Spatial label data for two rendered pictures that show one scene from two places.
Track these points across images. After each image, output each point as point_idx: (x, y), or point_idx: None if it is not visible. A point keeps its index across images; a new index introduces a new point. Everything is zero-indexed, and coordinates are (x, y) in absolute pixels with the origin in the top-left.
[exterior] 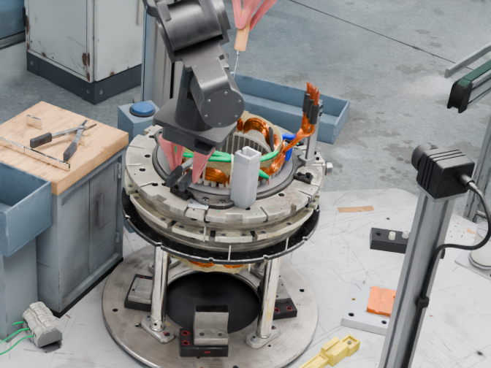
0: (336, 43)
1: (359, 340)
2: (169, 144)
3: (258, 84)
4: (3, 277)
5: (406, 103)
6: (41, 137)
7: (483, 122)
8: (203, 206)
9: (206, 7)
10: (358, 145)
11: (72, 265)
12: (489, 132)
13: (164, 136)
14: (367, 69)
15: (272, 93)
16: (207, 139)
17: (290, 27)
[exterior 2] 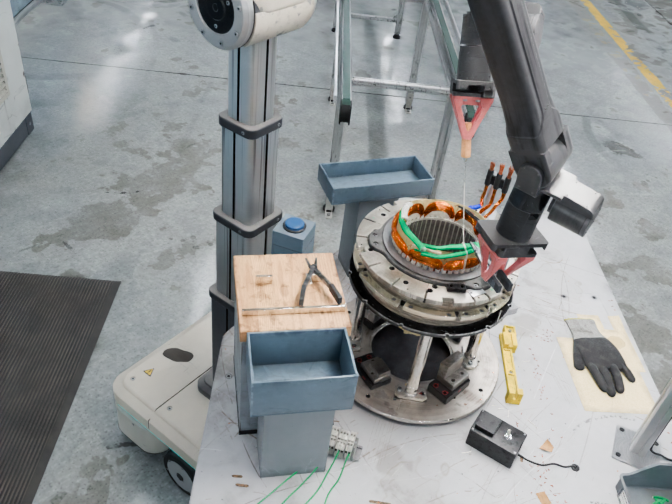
0: (123, 88)
1: (513, 326)
2: (505, 260)
3: (343, 166)
4: (331, 425)
5: (212, 120)
6: (304, 292)
7: None
8: (480, 291)
9: (568, 143)
10: (208, 166)
11: None
12: (336, 129)
13: (503, 255)
14: (164, 102)
15: (355, 169)
16: (539, 244)
17: (76, 85)
